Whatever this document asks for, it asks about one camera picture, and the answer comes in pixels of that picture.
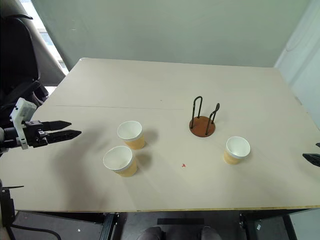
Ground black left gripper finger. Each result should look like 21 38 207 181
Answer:
40 120 72 131
46 129 83 145

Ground brown cup holder stand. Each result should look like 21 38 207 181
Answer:
188 95 221 138

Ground yellow ribbed paper cup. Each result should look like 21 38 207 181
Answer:
103 145 138 178
116 120 146 151
223 136 251 166

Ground black floor cable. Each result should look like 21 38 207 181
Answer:
9 224 62 240

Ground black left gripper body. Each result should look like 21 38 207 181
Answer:
24 120 49 149

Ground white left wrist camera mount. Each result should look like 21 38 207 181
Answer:
9 97 37 151

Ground black box device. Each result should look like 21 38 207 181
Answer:
0 184 25 240

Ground dark rounded grey shape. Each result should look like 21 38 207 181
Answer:
139 225 166 240

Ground black metal table leg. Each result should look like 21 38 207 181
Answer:
100 212 119 240
238 212 252 240

